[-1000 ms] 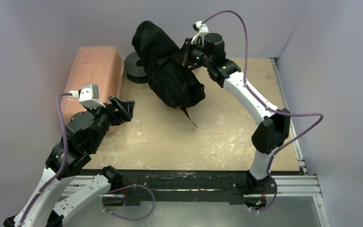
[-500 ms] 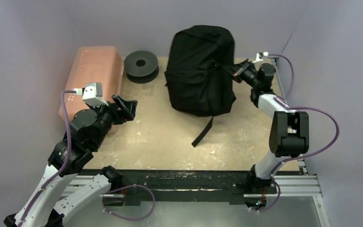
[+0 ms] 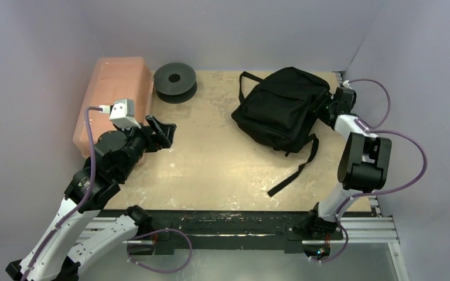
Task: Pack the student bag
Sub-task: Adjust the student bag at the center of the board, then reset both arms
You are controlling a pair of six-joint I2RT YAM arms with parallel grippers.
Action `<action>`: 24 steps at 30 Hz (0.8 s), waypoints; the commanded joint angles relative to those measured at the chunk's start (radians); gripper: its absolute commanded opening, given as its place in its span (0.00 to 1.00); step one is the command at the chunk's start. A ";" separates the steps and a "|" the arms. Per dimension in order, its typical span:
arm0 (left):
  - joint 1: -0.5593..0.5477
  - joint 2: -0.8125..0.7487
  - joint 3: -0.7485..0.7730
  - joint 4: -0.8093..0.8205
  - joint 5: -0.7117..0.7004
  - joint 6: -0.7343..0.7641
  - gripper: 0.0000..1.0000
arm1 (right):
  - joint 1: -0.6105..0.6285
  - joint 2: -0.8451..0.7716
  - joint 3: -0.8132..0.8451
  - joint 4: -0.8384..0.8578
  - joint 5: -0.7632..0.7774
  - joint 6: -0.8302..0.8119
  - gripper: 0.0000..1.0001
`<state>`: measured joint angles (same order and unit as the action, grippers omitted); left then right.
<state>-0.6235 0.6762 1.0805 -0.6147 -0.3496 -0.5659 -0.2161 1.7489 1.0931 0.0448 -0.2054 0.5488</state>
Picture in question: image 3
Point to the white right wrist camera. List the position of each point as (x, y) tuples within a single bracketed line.
[(346, 84)]

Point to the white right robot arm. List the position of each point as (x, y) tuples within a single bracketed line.
[(363, 166)]

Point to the black filament spool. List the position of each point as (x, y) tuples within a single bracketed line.
[(175, 83)]

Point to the translucent pink storage box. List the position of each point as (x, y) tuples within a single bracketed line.
[(115, 78)]

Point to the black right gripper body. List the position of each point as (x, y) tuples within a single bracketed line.
[(329, 107)]

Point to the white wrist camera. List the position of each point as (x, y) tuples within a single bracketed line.
[(121, 114), (346, 84)]

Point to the black student backpack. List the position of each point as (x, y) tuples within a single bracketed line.
[(277, 113)]

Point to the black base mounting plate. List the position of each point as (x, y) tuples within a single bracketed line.
[(169, 230)]

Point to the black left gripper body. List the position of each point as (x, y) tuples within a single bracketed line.
[(138, 140)]

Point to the aluminium frame rail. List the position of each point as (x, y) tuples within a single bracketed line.
[(354, 229)]

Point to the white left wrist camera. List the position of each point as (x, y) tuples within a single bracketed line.
[(121, 114)]

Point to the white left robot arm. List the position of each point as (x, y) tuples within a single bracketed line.
[(58, 255)]

